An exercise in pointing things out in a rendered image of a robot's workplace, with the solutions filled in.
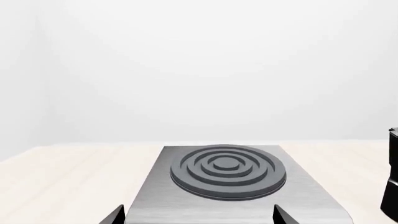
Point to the dark grey round burner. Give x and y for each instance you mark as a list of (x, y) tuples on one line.
[(228, 171)]

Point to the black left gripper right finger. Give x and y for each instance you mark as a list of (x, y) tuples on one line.
[(281, 217)]

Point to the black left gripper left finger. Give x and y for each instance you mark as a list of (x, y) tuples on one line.
[(116, 216)]

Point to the silver metal stove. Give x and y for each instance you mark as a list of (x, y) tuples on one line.
[(161, 200)]

